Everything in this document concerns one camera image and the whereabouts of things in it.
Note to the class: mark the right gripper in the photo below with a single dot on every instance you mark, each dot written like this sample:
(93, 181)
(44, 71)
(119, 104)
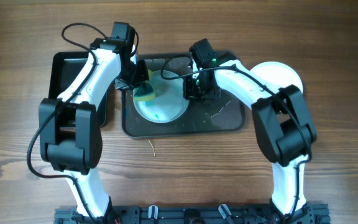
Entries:
(189, 92)

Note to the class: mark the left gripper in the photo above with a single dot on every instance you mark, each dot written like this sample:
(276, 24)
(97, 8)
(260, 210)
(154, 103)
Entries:
(140, 76)

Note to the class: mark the blue and yellow sponge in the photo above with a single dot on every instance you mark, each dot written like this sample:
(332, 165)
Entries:
(144, 92)

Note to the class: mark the light blue plate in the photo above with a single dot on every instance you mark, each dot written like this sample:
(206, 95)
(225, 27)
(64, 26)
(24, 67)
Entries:
(169, 103)

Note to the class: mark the white plate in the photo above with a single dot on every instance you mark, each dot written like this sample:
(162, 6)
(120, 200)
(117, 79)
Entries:
(278, 73)

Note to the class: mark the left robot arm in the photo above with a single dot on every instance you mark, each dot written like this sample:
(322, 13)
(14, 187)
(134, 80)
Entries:
(69, 131)

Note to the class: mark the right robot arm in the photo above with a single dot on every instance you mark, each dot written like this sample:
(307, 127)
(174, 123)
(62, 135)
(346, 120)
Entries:
(283, 126)

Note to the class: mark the dark grey serving tray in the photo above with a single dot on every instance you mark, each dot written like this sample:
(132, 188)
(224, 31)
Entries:
(226, 114)

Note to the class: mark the black water tray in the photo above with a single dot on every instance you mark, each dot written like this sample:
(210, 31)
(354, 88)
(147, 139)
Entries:
(66, 66)

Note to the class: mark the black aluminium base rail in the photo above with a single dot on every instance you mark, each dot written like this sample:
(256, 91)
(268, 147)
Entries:
(255, 213)

